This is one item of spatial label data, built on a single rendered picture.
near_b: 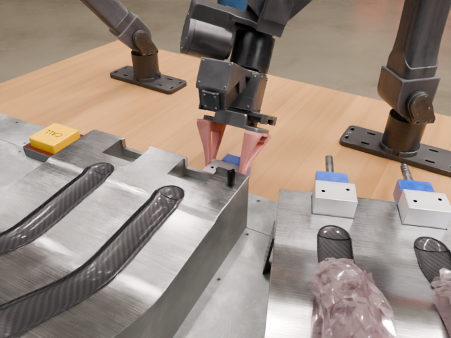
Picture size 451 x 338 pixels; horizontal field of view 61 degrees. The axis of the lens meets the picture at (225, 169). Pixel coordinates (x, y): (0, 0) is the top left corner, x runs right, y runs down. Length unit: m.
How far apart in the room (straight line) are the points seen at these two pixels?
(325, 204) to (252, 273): 0.12
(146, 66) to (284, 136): 0.39
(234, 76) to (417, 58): 0.30
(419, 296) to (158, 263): 0.25
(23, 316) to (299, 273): 0.25
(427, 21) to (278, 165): 0.31
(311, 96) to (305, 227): 0.50
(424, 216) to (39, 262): 0.43
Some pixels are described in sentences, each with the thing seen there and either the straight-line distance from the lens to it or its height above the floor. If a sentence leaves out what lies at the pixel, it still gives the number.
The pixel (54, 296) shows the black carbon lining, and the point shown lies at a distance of 0.39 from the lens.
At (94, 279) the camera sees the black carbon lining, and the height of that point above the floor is 0.88.
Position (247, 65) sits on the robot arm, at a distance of 0.54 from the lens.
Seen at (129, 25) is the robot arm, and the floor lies 0.95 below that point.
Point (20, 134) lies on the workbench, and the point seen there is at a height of 0.80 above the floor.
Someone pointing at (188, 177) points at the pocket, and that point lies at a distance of 0.53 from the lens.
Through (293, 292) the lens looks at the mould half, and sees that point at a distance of 0.37.
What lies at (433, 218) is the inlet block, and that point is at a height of 0.87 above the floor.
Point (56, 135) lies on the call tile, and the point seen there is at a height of 0.84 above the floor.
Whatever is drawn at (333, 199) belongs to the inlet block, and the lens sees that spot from 0.48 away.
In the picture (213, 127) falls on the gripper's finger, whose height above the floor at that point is 0.90.
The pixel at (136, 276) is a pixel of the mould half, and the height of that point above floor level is 0.88.
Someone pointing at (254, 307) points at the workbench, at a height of 0.80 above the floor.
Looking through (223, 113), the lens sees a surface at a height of 0.93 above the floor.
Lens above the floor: 1.18
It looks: 36 degrees down
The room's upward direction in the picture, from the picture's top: straight up
